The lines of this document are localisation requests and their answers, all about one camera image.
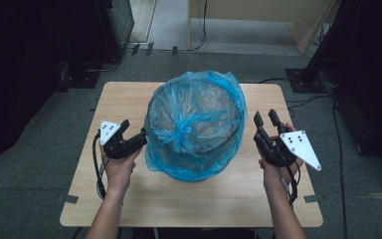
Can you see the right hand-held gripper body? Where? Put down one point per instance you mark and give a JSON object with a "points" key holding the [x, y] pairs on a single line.
{"points": [[288, 149]]}

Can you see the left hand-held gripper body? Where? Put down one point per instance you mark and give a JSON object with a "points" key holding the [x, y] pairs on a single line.
{"points": [[117, 142]]}

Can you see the black mesh trash bin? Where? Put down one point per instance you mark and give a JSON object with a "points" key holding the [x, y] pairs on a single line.
{"points": [[227, 137]]}

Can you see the bin with blue plastic bag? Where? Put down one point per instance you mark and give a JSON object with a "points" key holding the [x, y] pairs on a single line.
{"points": [[195, 132]]}

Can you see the person's left hand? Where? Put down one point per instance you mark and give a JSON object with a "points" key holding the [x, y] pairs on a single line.
{"points": [[119, 169]]}

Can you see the person's right hand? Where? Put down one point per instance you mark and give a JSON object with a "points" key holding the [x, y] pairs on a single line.
{"points": [[273, 172]]}

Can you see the black stand base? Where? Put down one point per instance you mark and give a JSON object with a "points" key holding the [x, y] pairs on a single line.
{"points": [[303, 81], [79, 74]]}

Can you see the grey tape strip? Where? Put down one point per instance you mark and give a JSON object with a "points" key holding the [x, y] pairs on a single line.
{"points": [[68, 198], [312, 198]]}

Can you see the black cabinet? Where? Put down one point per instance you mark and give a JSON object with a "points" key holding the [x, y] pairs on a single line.
{"points": [[121, 23]]}

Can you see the wooden partition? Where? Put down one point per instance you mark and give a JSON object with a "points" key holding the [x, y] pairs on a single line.
{"points": [[262, 10]]}

